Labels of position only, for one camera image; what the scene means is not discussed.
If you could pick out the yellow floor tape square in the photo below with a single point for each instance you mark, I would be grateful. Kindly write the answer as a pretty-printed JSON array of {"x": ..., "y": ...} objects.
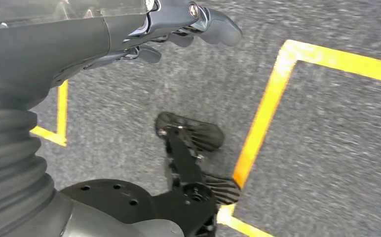
[{"x": 262, "y": 117}]

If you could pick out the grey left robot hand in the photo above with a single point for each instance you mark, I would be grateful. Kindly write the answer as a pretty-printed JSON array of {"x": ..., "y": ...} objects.
[{"x": 46, "y": 49}]

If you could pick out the black robot leg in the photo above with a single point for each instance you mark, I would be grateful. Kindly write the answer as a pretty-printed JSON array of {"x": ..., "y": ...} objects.
[{"x": 184, "y": 163}]

